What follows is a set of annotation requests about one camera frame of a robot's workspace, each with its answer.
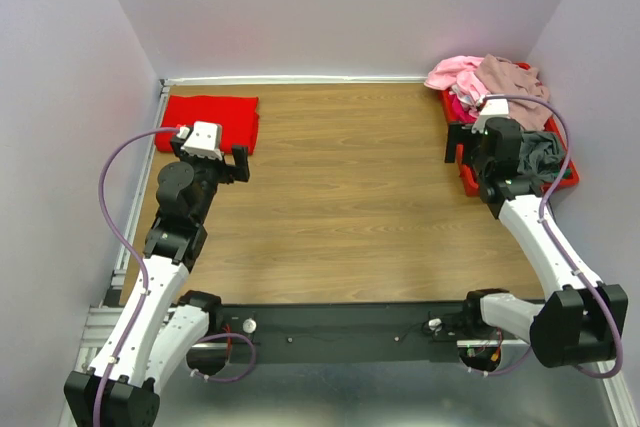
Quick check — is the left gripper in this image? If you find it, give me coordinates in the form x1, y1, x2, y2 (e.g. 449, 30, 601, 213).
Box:
170, 139, 249, 225

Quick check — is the red t-shirt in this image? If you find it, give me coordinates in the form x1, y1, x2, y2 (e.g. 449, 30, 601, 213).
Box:
161, 95, 260, 155

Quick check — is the red plastic bin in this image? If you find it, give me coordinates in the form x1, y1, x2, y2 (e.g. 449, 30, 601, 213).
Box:
439, 90, 580, 197

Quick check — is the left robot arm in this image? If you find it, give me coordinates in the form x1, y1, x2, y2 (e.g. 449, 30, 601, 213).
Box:
64, 126, 257, 426

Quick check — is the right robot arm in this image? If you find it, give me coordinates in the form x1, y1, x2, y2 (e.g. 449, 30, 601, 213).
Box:
445, 117, 628, 376

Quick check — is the magenta shirt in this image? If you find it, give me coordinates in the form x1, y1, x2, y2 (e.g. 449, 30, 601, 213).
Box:
449, 92, 476, 123

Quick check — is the light pink shirt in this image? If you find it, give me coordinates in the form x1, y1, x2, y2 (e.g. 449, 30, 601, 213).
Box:
424, 55, 490, 117

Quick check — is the dusty pink shirt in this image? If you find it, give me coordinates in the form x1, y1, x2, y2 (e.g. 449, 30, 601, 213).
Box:
475, 54, 551, 131

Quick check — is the grey shirt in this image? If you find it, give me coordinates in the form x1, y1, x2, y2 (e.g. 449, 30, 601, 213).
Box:
517, 131, 566, 183

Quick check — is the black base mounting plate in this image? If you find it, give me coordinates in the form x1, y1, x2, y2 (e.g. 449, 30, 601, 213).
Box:
187, 301, 527, 373

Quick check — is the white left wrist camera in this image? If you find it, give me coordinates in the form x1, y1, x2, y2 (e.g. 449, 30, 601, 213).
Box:
176, 121, 223, 160

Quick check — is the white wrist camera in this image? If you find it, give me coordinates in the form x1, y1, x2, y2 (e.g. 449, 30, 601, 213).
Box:
176, 121, 223, 160
472, 97, 510, 133

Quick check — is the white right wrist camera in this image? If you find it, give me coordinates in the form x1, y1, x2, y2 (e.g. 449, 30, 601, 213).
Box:
472, 97, 510, 133

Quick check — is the aluminium left rail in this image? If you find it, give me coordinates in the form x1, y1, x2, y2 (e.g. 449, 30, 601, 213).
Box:
100, 79, 169, 308

